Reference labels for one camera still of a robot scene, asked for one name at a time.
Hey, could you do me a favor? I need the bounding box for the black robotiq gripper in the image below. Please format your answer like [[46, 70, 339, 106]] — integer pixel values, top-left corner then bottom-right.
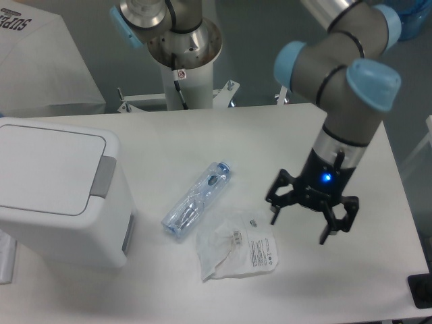
[[265, 148, 360, 246]]

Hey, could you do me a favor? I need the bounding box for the white push-lid trash can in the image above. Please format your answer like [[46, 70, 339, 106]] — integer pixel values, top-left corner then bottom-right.
[[1, 117, 135, 268]]

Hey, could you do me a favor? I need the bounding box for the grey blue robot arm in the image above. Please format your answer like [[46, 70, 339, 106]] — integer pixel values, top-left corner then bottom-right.
[[110, 1, 401, 242]]

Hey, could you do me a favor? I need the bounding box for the clear plastic packaging bag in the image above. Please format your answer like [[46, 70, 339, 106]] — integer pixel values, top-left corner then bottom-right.
[[196, 210, 279, 282]]

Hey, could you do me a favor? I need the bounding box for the clear plastic water bottle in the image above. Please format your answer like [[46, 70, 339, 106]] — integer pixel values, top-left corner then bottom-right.
[[161, 161, 232, 240]]

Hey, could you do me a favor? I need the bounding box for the black device at edge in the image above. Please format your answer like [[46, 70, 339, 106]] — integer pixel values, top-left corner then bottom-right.
[[407, 273, 431, 309]]

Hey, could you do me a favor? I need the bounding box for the blue water jug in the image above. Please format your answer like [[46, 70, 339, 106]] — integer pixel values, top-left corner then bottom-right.
[[397, 0, 431, 41]]

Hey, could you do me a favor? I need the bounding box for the white cloth with lettering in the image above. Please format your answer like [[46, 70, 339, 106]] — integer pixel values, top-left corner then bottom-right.
[[1, 1, 105, 117]]

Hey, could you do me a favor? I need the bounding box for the white frame at right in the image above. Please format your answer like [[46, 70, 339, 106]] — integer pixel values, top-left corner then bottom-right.
[[400, 115, 431, 181]]

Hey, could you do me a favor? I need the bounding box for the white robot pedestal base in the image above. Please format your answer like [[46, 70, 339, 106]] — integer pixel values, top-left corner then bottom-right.
[[116, 20, 290, 113]]

